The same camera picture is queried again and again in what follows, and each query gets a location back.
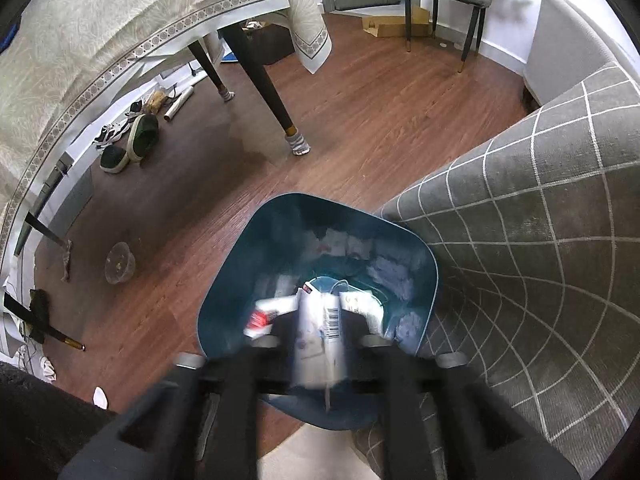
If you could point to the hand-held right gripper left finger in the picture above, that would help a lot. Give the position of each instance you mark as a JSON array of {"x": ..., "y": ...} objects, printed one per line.
[{"x": 284, "y": 350}]

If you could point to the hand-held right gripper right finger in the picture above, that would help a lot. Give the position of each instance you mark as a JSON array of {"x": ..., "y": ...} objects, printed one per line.
[{"x": 352, "y": 355}]

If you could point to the white red carton box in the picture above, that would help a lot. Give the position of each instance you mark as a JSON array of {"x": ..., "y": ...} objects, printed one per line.
[{"x": 320, "y": 330}]

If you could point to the teal trash bin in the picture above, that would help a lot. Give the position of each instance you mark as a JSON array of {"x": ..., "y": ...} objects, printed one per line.
[{"x": 280, "y": 225}]

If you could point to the pile of crumpled tissues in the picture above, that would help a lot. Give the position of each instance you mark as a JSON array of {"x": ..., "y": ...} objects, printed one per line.
[{"x": 395, "y": 270}]

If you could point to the beige mat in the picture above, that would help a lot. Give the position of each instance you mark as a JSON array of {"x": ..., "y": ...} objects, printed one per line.
[{"x": 310, "y": 455}]

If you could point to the white floor tissue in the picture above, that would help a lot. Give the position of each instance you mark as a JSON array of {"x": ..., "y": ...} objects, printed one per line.
[
  {"x": 101, "y": 397},
  {"x": 47, "y": 367}
]

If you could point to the grey white leg sock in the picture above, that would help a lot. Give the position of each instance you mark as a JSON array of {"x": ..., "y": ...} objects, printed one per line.
[
  {"x": 228, "y": 95},
  {"x": 298, "y": 144}
]

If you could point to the dark cloth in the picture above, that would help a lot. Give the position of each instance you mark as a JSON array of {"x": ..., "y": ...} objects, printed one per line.
[{"x": 45, "y": 425}]

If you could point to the dark green slipper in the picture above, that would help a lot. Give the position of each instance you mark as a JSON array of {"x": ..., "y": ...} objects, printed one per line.
[
  {"x": 144, "y": 137},
  {"x": 114, "y": 160}
]

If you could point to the white paper roll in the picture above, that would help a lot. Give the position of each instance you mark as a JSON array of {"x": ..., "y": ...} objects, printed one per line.
[{"x": 179, "y": 104}]

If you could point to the white black sneakers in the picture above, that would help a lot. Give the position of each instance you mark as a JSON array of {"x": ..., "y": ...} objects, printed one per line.
[{"x": 112, "y": 135}]

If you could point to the yellow brown packet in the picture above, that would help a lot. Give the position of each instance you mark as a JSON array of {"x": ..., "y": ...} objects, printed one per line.
[{"x": 155, "y": 101}]

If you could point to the dark storage box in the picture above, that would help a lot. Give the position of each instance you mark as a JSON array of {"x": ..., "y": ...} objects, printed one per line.
[{"x": 272, "y": 42}]

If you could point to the flat cardboard box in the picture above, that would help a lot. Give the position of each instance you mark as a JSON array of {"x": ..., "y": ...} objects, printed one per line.
[{"x": 390, "y": 25}]

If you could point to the beige patterned tablecloth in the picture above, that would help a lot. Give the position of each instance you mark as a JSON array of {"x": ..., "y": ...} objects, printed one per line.
[{"x": 100, "y": 35}]

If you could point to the grey armchair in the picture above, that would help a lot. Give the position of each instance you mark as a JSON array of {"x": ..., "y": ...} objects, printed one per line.
[{"x": 565, "y": 45}]

